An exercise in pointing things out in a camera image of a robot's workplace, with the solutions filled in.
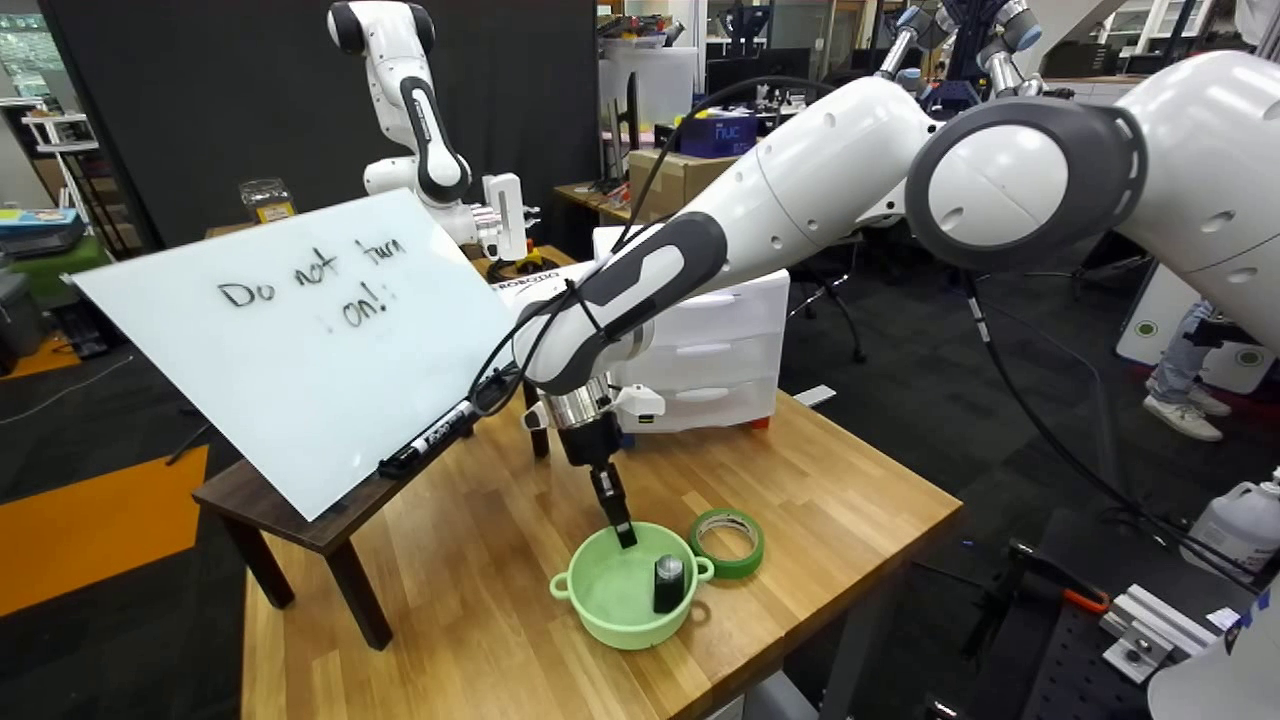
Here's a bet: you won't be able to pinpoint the black perforated breadboard plate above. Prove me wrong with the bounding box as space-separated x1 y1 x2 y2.
1015 534 1280 720

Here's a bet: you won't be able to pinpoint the small dark wooden table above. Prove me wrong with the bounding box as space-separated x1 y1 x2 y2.
192 372 553 655

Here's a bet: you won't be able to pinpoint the black partition panel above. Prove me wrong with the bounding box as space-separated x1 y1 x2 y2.
36 0 605 254

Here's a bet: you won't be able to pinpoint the black whiteboard marker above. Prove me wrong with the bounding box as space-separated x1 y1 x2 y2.
376 397 481 485

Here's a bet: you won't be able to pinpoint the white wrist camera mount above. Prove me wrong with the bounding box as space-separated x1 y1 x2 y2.
609 382 673 436

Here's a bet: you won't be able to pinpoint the black hanging cable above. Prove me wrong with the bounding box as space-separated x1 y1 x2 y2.
955 273 1267 593

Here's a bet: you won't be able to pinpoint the white rounded cover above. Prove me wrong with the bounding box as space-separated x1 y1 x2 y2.
1142 574 1280 720

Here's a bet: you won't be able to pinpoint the white shelf rack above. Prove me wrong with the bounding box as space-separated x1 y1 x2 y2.
16 103 105 234

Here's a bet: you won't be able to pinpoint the white whiteboard with writing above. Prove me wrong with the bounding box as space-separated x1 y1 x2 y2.
64 187 527 527

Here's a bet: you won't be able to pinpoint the clear glass jar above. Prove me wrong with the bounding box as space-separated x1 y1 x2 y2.
237 173 294 229

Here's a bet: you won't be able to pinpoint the green tape roll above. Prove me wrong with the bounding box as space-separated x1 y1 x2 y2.
686 506 769 586

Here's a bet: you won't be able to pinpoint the dark blue box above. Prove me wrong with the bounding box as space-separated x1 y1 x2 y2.
673 109 763 159

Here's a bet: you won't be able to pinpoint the white plastic drawer unit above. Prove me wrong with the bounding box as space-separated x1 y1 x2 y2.
605 263 793 440

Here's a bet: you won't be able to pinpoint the light wooden desk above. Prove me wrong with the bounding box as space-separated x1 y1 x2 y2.
553 177 637 234

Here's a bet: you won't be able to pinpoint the white panel green logo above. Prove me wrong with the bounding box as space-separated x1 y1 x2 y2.
1117 262 1212 372

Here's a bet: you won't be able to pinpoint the light green plastic bowl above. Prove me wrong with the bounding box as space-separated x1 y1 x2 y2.
542 517 720 655

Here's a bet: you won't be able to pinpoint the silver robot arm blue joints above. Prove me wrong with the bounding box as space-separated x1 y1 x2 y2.
874 0 1050 116

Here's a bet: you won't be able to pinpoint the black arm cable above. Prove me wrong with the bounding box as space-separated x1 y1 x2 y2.
463 72 833 420

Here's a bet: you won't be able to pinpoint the white plastic jug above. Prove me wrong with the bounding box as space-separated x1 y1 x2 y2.
1185 466 1280 586

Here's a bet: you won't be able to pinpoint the small black object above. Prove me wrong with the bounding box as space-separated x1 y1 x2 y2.
649 554 693 615

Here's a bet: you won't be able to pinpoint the long aluminium extrusion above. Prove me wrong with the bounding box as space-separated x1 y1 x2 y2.
1099 581 1251 687

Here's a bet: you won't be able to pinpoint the black clamp orange handle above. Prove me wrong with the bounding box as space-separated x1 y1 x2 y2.
1002 535 1112 621

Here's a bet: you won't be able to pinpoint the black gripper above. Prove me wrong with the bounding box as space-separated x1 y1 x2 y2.
547 382 639 554

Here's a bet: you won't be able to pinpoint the person in jeans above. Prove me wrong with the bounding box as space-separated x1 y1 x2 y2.
1141 296 1245 443

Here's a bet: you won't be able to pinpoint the green storage bin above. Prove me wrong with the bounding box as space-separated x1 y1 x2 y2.
0 205 116 311

